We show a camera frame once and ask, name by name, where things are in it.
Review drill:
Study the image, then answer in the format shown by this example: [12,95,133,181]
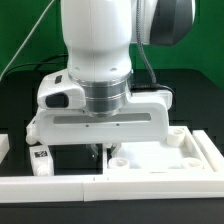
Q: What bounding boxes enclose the black cables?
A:
[3,53,69,78]

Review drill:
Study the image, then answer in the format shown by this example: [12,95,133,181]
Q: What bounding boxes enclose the white left fence block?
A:
[0,134,9,164]

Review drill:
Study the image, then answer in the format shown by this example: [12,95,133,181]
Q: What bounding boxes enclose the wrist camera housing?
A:
[37,69,86,109]

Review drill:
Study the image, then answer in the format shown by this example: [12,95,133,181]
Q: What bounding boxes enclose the white right fence bar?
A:
[193,130,224,172]

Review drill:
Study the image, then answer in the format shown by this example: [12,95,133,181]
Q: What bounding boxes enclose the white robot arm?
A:
[35,0,195,145]

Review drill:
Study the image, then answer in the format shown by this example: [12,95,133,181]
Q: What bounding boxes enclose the white fence bar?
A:
[193,130,224,172]
[0,173,224,203]

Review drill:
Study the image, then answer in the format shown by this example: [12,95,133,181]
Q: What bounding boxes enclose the white front fence bar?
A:
[0,173,224,203]

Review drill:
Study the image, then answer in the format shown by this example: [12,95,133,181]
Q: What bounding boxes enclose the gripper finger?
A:
[87,144,99,161]
[107,143,121,157]

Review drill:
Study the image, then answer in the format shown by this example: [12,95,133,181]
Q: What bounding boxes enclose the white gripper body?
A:
[36,91,172,145]

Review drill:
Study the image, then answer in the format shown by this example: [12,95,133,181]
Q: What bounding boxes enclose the white square table top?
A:
[103,126,213,175]

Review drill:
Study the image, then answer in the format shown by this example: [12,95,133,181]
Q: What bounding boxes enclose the grey cable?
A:
[0,0,56,81]

